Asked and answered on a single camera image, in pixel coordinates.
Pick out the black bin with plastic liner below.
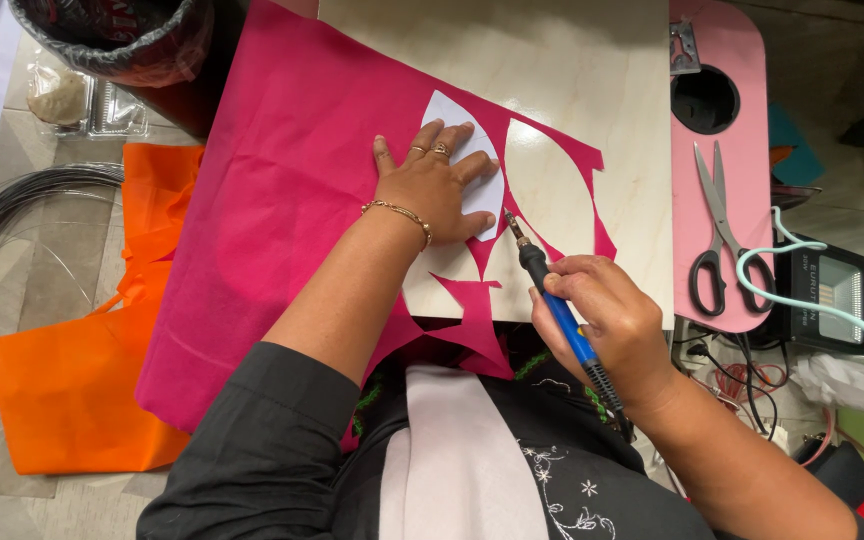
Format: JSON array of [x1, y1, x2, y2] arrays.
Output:
[[8, 0, 216, 140]]

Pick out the person's left hand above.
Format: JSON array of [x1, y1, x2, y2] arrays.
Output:
[[363, 120, 504, 247]]

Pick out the person's right hand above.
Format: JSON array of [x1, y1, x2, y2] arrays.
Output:
[[528, 255, 678, 415]]

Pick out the metal bracket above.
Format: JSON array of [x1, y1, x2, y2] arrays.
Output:
[[669, 20, 702, 76]]

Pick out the magenta fabric sheet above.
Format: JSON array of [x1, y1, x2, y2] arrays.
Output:
[[135, 0, 621, 453]]

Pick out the black embroidered garment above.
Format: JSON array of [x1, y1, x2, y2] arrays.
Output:
[[135, 341, 864, 540]]

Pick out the gold bracelet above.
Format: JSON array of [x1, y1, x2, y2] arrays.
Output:
[[360, 199, 433, 252]]

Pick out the teal sheet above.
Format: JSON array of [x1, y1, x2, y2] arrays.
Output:
[[768, 103, 827, 187]]

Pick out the blue black soldering iron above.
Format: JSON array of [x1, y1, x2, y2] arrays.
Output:
[[503, 208, 637, 444]]

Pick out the clear plastic bag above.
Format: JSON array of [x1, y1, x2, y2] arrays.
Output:
[[790, 352, 864, 429]]

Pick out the mint green cable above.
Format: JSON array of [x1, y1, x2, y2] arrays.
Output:
[[735, 206, 864, 367]]

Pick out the black-handled scissors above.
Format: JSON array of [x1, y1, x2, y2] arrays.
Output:
[[688, 140, 777, 318]]

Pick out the pink table with round hole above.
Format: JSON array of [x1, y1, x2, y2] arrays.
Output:
[[668, 0, 776, 335]]

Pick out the white power strip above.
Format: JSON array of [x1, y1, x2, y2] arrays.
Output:
[[672, 318, 712, 372]]

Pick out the white paper leaf template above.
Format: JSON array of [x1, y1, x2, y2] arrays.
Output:
[[420, 90, 507, 243]]

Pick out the pale pink scarf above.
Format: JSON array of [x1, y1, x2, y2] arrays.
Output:
[[378, 363, 549, 540]]

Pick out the orange fabric sheet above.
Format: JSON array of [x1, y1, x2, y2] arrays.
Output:
[[0, 142, 206, 476]]

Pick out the tangle of black cables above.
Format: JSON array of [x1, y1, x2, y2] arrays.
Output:
[[690, 330, 792, 440]]

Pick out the clear plastic food container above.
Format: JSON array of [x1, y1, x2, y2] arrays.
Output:
[[25, 56, 150, 140]]

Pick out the grey wire coil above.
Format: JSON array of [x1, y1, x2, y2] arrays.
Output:
[[0, 162, 126, 369]]

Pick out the black floodlight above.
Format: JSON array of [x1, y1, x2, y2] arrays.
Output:
[[773, 240, 864, 355]]

